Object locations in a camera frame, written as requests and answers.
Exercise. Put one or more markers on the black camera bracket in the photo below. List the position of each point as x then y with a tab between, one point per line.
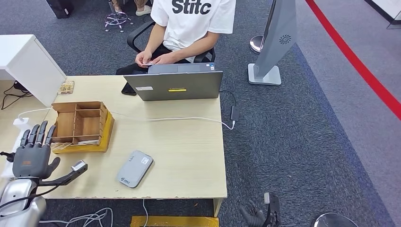
62	180
274	210

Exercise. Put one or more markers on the black right camera bracket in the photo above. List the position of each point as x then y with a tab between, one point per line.
274	210

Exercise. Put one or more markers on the yellow box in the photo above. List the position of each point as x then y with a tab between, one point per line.
175	221

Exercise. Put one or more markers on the person's left hand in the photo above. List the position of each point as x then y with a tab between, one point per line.
164	59

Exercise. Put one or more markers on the round metal disc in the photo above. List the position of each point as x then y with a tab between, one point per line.
335	221

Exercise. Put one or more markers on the black left camera bracket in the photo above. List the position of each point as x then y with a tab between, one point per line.
62	180

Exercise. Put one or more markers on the white panel black frame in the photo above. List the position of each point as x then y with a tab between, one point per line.
388	7

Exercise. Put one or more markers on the grey floor stand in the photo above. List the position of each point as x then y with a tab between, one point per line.
277	40

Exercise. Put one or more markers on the light wood desk leg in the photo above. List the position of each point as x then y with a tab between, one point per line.
218	207

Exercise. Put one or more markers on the yellow tray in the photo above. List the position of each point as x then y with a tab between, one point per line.
108	133

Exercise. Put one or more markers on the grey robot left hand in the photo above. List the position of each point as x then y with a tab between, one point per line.
31	161

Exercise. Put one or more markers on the black smartphone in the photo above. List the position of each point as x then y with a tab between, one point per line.
128	90

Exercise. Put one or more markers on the black office chair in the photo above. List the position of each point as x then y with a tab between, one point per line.
134	36

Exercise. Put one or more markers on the room key card stack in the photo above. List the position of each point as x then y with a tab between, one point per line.
61	146
89	142

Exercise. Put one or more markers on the person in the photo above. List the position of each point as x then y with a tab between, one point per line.
191	28
143	11

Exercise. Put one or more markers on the chrome stool base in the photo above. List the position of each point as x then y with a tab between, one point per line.
116	17

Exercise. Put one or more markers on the black power plug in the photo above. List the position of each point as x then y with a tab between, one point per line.
7	156

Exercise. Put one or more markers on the round chrome base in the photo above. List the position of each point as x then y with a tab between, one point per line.
256	44

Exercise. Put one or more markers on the grey card reader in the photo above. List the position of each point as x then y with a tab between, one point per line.
134	170

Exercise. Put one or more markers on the white power strip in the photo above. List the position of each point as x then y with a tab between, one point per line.
16	137

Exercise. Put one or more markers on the grey laptop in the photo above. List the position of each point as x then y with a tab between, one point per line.
175	86

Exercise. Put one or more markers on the person's right hand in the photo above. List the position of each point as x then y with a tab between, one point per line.
143	58

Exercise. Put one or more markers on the red floor tape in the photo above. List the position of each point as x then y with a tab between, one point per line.
344	47

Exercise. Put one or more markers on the white charger plug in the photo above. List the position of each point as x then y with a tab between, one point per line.
22	122

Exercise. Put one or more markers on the white ID card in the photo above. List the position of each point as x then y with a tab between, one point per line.
149	64

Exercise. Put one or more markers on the person's left forearm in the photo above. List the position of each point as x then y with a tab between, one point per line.
197	47

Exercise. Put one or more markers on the black bag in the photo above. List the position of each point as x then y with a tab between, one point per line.
59	7

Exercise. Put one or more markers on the person's right forearm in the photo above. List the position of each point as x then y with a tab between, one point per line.
155	39

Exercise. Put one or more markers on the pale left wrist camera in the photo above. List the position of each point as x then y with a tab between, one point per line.
79	165

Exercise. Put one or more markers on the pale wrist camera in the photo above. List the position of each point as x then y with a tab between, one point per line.
266	197
79	165

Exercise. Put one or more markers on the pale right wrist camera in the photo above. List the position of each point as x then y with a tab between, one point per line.
266	197

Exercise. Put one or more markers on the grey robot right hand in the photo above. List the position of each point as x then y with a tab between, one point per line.
252	216

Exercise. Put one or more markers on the white cabinet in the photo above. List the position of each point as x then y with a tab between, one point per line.
34	69

